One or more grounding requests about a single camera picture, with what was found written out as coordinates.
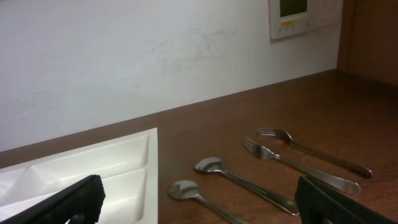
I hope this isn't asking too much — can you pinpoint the metal fork inner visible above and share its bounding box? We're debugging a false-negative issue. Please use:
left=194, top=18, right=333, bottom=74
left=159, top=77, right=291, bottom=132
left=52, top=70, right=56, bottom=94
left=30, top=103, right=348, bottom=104
left=244, top=137, right=361, bottom=195

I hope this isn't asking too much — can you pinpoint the metal fork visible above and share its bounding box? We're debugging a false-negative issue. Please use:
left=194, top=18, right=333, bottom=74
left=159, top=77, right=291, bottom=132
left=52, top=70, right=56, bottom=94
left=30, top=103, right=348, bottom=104
left=244, top=137, right=361, bottom=195
left=258, top=128, right=373, bottom=179

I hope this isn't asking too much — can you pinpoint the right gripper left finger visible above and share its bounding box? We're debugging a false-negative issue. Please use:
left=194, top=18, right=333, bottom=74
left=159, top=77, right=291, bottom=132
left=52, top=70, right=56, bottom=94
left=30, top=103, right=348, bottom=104
left=1, top=175, right=106, bottom=224

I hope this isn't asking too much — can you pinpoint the metal fork outer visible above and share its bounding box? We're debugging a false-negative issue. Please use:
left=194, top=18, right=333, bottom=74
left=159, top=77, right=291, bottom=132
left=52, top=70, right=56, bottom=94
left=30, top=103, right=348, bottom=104
left=258, top=128, right=373, bottom=179

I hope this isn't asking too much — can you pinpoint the brown wooden side panel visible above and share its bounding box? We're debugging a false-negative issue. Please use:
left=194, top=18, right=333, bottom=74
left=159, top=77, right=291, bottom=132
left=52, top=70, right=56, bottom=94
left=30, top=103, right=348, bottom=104
left=337, top=0, right=397, bottom=85

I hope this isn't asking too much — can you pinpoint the metal tablespoon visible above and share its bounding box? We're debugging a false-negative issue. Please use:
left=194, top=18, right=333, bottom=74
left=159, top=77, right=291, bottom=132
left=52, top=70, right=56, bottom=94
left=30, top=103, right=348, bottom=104
left=168, top=180, right=248, bottom=224

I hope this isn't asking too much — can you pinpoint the metal tablespoon farther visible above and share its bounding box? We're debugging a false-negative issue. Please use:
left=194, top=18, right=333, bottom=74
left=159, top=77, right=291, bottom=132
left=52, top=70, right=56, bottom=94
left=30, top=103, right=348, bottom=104
left=194, top=157, right=299, bottom=216

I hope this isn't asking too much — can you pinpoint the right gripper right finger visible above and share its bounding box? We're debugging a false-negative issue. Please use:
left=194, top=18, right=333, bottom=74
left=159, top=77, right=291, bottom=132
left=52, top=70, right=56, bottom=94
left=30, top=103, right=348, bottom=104
left=295, top=176, right=395, bottom=224

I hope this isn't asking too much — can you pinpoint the white plastic cutlery tray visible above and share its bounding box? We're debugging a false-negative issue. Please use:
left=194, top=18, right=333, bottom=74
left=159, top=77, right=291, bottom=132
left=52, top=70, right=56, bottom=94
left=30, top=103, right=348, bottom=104
left=1, top=128, right=158, bottom=224

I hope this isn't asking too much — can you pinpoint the white wall control panel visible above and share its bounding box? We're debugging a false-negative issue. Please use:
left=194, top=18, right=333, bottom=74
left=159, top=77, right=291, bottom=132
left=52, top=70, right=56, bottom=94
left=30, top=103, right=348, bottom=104
left=269, top=0, right=343, bottom=40

